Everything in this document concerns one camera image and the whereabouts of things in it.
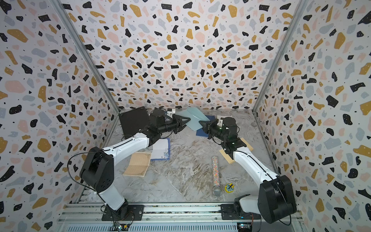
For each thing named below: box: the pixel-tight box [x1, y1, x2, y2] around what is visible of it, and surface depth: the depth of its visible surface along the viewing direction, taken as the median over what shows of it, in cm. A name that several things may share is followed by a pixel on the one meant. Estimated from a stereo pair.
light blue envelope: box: [176, 106, 211, 132], surface depth 81 cm
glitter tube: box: [211, 155, 223, 197], surface depth 87 cm
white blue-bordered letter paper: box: [150, 137, 171, 161], surface depth 97 cm
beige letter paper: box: [122, 151, 152, 177], surface depth 92 cm
